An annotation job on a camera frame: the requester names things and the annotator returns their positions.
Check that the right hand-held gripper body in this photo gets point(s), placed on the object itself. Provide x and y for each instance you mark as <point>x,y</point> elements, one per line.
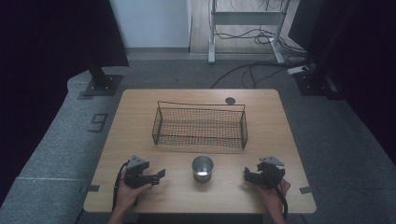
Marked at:
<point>270,174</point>

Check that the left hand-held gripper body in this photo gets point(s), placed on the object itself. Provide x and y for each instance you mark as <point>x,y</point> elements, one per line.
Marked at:
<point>137,174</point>

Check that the silver metal cup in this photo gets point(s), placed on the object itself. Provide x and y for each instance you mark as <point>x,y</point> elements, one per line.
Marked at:
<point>202,169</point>

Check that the person's left hand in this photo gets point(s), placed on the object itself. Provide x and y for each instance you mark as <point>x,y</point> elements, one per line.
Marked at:
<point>129,196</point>

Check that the person's right hand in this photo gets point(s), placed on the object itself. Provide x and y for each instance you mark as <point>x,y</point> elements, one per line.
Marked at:
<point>271,197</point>

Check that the grey tape strip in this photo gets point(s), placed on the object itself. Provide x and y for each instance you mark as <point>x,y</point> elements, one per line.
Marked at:
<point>305,190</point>
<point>93,188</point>

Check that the dark floor tape marks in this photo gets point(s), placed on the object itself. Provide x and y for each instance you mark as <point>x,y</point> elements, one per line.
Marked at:
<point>99,122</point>

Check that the dark round table grommet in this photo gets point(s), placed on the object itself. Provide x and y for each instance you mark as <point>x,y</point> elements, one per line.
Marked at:
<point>230,100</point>

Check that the black stand base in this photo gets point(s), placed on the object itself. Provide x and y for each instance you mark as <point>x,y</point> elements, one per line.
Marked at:
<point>314,84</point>
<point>102,84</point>

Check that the white power strip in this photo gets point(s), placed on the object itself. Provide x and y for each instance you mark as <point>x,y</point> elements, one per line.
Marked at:
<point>297,69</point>

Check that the dark curtain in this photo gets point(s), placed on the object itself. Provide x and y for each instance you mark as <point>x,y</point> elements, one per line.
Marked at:
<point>46,46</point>
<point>358,62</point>

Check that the white metal desk frame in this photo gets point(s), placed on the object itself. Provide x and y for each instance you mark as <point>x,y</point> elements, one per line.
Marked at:
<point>246,18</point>

